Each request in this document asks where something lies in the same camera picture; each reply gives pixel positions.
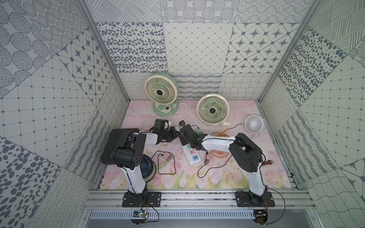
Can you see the green usb adapter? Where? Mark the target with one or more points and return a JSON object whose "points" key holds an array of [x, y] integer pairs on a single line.
{"points": [[199, 131]]}

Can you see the pink usb adapter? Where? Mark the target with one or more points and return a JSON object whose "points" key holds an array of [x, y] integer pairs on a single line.
{"points": [[167, 156]]}

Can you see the aluminium rail frame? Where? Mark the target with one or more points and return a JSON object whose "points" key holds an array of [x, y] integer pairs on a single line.
{"points": [[198, 199]]}

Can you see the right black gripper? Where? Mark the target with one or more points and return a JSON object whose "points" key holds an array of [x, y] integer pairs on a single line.
{"points": [[181, 137]]}

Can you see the cream desk fan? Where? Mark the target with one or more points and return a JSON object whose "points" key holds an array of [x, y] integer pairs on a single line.
{"points": [[213, 109]]}

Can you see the green base desk fan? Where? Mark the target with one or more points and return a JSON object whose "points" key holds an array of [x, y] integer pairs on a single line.
{"points": [[163, 90]]}

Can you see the orange handheld fan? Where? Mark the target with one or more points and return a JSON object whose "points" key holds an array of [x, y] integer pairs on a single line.
{"points": [[220, 154]]}

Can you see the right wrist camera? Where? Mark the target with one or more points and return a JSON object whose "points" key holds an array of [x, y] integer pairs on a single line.
{"points": [[183, 125]]}

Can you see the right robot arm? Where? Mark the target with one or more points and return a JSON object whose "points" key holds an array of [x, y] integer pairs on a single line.
{"points": [[245, 152]]}

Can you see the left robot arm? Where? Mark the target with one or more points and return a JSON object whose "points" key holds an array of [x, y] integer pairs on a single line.
{"points": [[125, 149]]}

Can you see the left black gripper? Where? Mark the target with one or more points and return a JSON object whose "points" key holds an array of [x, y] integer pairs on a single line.
{"points": [[170, 134]]}

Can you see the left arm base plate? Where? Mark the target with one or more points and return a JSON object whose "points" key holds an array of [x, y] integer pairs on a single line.
{"points": [[153, 199]]}

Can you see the small white fan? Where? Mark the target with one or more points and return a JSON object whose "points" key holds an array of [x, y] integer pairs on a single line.
{"points": [[255, 124]]}

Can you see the white power strip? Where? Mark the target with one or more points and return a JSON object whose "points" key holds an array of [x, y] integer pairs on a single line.
{"points": [[191, 154]]}

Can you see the dark blue fan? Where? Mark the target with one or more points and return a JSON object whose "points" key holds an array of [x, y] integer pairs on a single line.
{"points": [[148, 168]]}

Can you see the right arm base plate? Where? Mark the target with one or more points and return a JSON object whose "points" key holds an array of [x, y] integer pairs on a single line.
{"points": [[248, 199]]}

